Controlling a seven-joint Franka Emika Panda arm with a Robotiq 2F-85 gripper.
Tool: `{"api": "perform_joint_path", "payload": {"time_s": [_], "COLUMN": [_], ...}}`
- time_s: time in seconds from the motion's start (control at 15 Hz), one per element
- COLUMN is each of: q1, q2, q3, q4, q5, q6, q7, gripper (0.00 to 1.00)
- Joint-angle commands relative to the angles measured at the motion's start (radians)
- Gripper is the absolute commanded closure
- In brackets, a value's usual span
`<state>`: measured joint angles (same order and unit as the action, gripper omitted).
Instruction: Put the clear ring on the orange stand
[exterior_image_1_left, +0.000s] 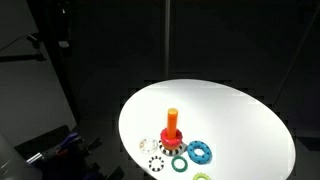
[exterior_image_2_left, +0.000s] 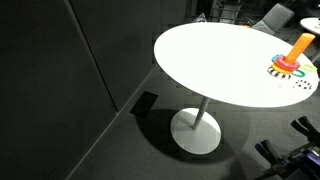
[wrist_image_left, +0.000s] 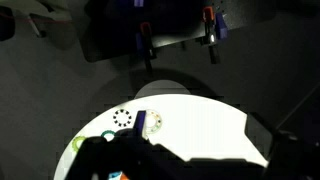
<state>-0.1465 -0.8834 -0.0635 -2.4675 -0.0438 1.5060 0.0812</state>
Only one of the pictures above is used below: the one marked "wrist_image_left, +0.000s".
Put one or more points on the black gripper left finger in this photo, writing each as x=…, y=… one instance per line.
x=140, y=156

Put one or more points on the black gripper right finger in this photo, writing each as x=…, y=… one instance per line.
x=290, y=156

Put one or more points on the orange cone stacking stand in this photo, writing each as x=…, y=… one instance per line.
x=124, y=177

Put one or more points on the round white table base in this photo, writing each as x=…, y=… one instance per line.
x=162, y=88

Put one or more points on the blue orange spring clamp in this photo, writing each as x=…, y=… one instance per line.
x=213, y=30
x=146, y=43

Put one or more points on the white plastic object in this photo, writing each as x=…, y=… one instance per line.
x=36, y=8

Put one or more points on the black round object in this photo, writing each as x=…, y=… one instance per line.
x=5, y=23

